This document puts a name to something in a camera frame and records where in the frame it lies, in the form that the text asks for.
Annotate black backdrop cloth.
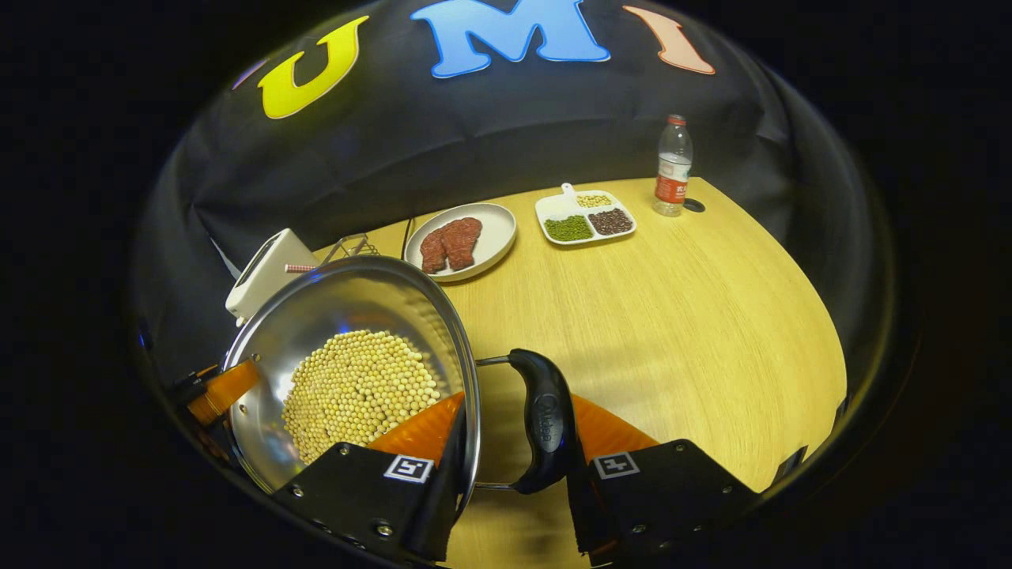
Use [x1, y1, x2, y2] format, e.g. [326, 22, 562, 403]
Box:
[138, 0, 902, 380]

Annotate pile of green beans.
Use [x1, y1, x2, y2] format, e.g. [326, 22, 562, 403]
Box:
[544, 215, 595, 243]

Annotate white toaster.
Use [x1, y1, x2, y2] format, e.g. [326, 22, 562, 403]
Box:
[225, 228, 321, 327]

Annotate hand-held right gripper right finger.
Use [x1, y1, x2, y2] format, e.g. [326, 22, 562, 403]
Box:
[565, 394, 760, 567]

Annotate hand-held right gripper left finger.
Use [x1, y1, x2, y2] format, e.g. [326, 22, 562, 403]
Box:
[273, 393, 469, 563]

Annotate steel pot with black handles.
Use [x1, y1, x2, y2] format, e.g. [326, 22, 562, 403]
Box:
[224, 254, 587, 496]

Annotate white divided dish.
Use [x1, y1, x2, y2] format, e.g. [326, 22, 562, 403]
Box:
[535, 183, 638, 247]

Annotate brown meat slice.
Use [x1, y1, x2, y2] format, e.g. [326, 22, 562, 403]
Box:
[440, 217, 484, 272]
[420, 229, 448, 274]

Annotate metal wire basket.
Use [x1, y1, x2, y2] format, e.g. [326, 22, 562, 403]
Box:
[320, 233, 381, 266]

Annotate round white plate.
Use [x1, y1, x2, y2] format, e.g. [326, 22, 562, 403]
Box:
[404, 203, 518, 284]

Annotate clear plastic water bottle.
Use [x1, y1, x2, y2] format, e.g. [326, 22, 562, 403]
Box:
[653, 115, 694, 217]

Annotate pile of yellow soybeans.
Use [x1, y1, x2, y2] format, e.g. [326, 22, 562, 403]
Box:
[281, 330, 442, 466]

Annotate pile of dark red beans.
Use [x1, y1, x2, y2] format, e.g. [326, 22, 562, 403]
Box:
[589, 209, 635, 236]

